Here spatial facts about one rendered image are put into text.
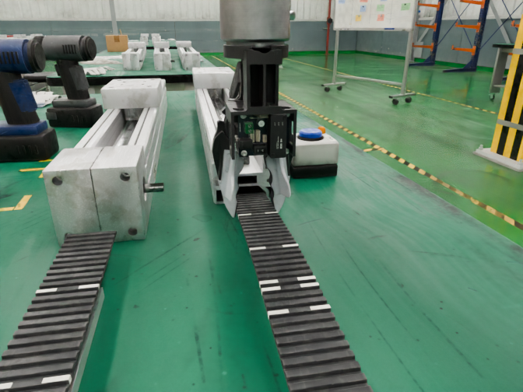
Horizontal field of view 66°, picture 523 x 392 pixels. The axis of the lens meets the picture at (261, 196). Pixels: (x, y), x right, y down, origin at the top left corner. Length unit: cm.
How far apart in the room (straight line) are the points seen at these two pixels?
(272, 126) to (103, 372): 27
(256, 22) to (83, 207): 28
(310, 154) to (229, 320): 38
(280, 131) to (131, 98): 49
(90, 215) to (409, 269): 36
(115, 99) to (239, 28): 49
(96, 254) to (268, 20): 29
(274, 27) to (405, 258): 29
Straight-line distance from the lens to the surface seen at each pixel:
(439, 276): 47
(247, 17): 43
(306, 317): 32
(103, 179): 49
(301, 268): 38
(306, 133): 70
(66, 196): 50
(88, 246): 45
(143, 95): 87
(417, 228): 56
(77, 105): 113
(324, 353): 30
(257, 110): 42
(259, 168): 60
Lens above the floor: 102
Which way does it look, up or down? 23 degrees down
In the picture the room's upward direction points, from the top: straight up
